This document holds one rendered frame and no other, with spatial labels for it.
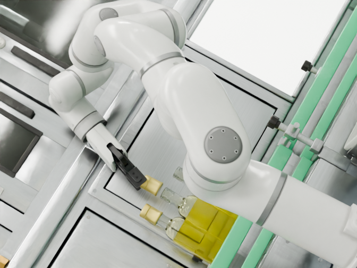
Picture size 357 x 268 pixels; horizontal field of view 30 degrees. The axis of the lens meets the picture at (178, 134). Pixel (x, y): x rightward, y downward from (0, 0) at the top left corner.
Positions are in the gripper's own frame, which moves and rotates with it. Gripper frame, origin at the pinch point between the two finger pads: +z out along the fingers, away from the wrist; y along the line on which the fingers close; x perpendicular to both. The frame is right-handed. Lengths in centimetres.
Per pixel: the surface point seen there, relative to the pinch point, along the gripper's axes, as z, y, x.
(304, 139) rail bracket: 19.6, 16.3, 30.8
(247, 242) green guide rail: 27.4, 14.1, 7.2
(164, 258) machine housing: 17.4, -15.8, -6.5
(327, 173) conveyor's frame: 28.0, 16.3, 29.4
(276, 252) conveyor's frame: 32.7, 16.5, 9.8
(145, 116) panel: -12.7, -12.7, 13.5
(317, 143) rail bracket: 22.1, 16.9, 32.1
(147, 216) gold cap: 8.3, 1.4, -3.8
